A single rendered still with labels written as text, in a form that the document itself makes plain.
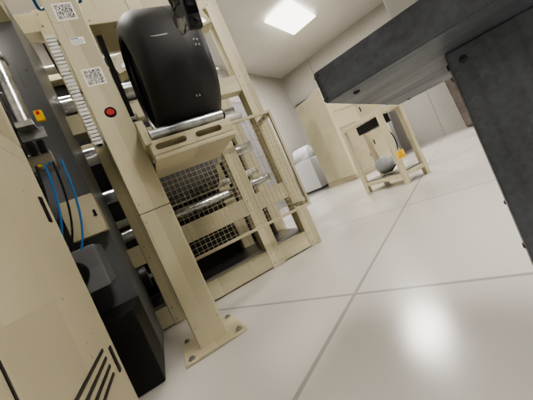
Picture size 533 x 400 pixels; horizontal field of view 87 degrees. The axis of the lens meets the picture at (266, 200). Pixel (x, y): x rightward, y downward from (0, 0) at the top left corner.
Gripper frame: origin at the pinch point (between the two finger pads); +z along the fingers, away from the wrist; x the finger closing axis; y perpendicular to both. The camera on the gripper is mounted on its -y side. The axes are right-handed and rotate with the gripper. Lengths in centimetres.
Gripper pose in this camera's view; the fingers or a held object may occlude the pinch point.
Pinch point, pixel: (184, 33)
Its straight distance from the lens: 125.5
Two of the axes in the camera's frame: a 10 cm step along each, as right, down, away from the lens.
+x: -8.4, 3.9, -3.8
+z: -3.0, 2.5, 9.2
